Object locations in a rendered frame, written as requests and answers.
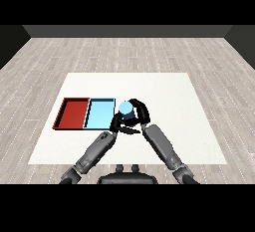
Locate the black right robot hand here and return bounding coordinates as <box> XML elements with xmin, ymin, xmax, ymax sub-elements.
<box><xmin>121</xmin><ymin>98</ymin><xmax>151</xmax><ymax>126</ymax></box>

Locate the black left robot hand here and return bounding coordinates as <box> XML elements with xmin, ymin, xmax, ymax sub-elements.
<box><xmin>109</xmin><ymin>112</ymin><xmax>141</xmax><ymax>135</ymax></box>

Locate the small blue can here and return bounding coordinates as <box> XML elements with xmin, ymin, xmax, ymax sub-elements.
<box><xmin>118</xmin><ymin>101</ymin><xmax>135</xmax><ymax>120</ymax></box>

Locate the light blue shallow open box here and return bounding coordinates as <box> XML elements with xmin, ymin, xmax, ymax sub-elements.
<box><xmin>82</xmin><ymin>97</ymin><xmax>117</xmax><ymax>130</ymax></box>

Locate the red shallow open box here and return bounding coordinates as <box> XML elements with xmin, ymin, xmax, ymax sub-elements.
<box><xmin>52</xmin><ymin>97</ymin><xmax>92</xmax><ymax>131</ymax></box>

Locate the dark grey robot body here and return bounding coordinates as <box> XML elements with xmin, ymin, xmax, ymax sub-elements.
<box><xmin>97</xmin><ymin>164</ymin><xmax>159</xmax><ymax>185</ymax></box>

